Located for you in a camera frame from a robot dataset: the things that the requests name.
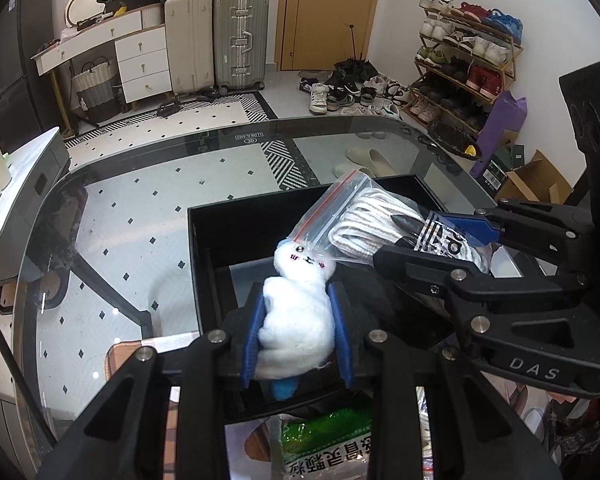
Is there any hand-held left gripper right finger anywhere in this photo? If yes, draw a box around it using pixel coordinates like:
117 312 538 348
327 282 563 480

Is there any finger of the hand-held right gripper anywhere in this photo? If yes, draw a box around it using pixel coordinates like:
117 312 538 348
372 244 600 402
441 198 597 281

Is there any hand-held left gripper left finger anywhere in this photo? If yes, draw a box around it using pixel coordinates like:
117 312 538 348
37 287 267 480

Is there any white and blue plush toy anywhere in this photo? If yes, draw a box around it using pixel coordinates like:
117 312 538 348
254 240 340 402

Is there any green medicine packet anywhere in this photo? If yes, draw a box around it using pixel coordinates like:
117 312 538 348
279 402 377 480

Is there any black storage box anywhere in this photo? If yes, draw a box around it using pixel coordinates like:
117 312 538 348
186 174 498 426

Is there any clear zip bag white cord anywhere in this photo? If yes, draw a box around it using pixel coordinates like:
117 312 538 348
284 169 493 277

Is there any dark green shoebox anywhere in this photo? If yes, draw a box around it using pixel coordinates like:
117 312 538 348
480 142 529 189

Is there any cardboard box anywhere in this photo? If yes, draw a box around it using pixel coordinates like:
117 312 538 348
495 149 574 206

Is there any black mesh basket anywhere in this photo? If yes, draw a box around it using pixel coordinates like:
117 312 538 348
426 119 483 162

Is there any purple bag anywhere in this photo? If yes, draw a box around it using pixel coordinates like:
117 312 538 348
470 90 529 179

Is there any floral patterned cloth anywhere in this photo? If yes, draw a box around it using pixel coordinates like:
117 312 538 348
517 380 600 467

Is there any wooden shoe rack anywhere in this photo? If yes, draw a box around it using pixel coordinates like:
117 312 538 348
412 0 524 134

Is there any pile of shoes on floor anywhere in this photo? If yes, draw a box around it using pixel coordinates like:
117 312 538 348
299 67 417 121

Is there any black umbrella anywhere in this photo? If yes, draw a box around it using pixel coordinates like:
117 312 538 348
334 22 377 82

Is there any black white striped rug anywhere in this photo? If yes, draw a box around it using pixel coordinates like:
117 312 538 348
62 91 282 150

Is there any wooden door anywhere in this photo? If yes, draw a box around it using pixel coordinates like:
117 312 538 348
274 0 385 72

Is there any grey cabinet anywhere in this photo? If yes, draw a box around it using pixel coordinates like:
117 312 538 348
0 126 72 289

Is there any wicker basket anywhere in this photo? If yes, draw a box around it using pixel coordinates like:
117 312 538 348
72 57 124 124

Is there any silver suitcase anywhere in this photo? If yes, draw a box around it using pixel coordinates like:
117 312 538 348
212 0 271 92

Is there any beige suitcase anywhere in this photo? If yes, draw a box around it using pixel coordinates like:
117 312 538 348
164 0 217 96

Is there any white dresser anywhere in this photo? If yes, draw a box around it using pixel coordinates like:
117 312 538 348
32 9 174 137

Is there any black refrigerator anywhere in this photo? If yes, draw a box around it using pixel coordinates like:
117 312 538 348
0 0 62 147

